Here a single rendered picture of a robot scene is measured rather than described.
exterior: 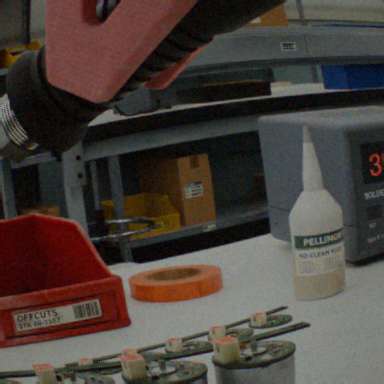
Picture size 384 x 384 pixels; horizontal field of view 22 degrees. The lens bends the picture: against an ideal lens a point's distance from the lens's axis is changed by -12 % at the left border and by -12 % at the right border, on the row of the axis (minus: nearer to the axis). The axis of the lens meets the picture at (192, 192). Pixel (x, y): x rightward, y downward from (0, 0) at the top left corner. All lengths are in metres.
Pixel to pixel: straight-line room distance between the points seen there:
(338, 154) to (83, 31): 0.49
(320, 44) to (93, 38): 3.05
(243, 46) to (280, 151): 2.29
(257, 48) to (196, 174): 1.95
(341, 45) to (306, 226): 2.70
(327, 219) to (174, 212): 4.30
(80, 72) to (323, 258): 0.43
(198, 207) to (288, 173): 4.21
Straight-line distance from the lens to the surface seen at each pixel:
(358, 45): 3.34
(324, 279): 0.61
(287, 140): 0.74
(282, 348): 0.30
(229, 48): 3.02
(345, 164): 0.66
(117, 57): 0.18
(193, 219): 4.94
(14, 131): 0.21
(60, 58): 0.19
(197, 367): 0.29
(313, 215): 0.60
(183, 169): 4.91
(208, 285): 0.67
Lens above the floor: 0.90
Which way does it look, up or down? 7 degrees down
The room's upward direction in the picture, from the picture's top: 7 degrees counter-clockwise
